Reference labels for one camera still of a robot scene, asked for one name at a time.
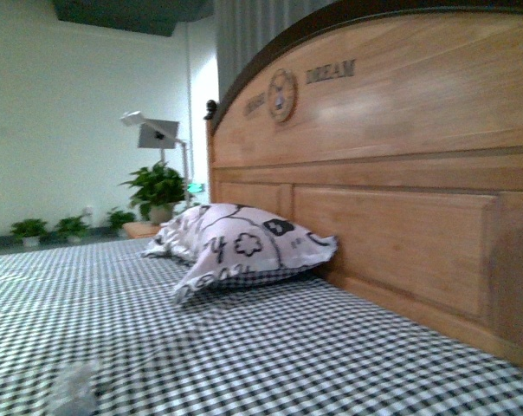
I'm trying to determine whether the patterned white pillow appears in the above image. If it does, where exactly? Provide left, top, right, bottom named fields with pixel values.
left=141, top=203, right=338, bottom=304

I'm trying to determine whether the large potted green plant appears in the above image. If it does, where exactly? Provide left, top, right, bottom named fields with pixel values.
left=120, top=162, right=197, bottom=224

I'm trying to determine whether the far wooden nightstand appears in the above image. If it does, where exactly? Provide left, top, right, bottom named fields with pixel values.
left=123, top=222, right=161, bottom=239

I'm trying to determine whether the small potted plant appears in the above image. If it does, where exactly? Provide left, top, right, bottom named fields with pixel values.
left=55, top=215, right=89, bottom=244
left=11, top=218, right=48, bottom=248
left=107, top=207, right=136, bottom=237

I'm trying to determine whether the grey curtain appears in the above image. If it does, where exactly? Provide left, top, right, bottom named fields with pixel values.
left=213, top=1, right=348, bottom=103

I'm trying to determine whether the black white checkered bedsheet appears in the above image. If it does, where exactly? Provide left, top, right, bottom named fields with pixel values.
left=0, top=240, right=523, bottom=415

